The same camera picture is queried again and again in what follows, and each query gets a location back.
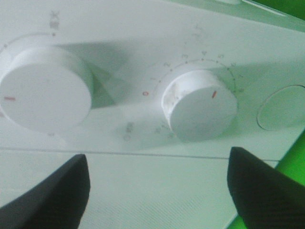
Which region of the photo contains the round white door button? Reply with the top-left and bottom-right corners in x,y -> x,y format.
256,84 -> 305,131

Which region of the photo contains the green table mat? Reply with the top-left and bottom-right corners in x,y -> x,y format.
226,0 -> 305,229

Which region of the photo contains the white microwave knob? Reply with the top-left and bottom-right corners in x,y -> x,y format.
0,47 -> 93,133
162,70 -> 237,141

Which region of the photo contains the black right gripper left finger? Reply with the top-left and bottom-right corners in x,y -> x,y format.
0,154 -> 91,229

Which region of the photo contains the white microwave oven body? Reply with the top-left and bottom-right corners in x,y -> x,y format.
0,0 -> 305,160

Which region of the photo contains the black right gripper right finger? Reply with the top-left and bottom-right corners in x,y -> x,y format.
226,146 -> 305,229

